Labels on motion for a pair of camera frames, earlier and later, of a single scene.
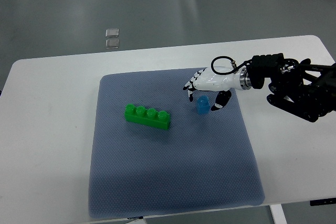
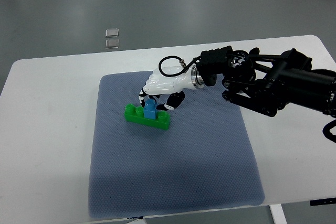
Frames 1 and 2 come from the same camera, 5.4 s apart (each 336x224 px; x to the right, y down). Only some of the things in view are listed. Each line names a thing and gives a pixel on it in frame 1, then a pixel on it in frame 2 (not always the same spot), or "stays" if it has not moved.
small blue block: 203,105 → 150,108
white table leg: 277,213 stays
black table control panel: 323,202 stays
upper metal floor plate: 113,32 stays
